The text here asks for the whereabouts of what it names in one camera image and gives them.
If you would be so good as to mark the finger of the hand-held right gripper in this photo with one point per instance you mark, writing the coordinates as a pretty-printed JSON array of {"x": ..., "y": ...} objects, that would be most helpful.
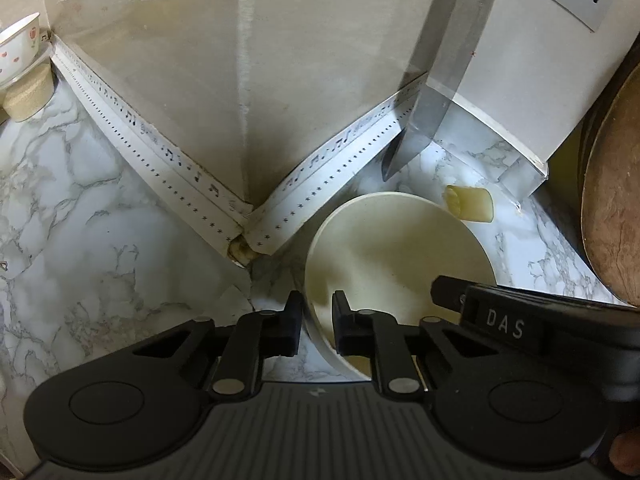
[{"x": 447, "y": 297}]

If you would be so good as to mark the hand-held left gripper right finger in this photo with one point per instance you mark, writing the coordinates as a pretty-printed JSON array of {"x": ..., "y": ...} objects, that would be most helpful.
[{"x": 342, "y": 330}]

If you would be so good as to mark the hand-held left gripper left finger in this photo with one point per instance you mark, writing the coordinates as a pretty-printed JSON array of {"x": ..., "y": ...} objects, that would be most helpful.
[{"x": 294, "y": 327}]

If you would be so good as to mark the cream bowl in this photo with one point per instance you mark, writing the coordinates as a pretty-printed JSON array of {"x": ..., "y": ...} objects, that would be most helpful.
[{"x": 400, "y": 250}]

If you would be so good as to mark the person's right hand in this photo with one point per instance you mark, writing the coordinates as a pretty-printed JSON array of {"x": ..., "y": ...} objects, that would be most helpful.
[{"x": 627, "y": 457}]

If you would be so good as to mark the round wooden cutting board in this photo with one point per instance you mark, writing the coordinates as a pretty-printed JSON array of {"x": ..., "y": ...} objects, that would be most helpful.
[{"x": 620, "y": 200}]

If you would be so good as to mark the music note trim tape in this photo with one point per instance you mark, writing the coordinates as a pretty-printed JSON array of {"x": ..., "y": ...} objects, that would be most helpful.
[
  {"x": 150, "y": 150},
  {"x": 325, "y": 175}
]

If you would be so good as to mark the white box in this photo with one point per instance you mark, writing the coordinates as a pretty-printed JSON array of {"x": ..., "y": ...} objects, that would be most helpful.
[{"x": 540, "y": 85}]

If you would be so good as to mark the kitchen knife blade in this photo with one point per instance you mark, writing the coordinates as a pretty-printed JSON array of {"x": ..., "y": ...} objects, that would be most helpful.
[{"x": 445, "y": 60}]

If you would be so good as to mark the small white floral bowl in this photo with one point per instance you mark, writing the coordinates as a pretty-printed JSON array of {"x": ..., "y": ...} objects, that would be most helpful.
[{"x": 17, "y": 45}]

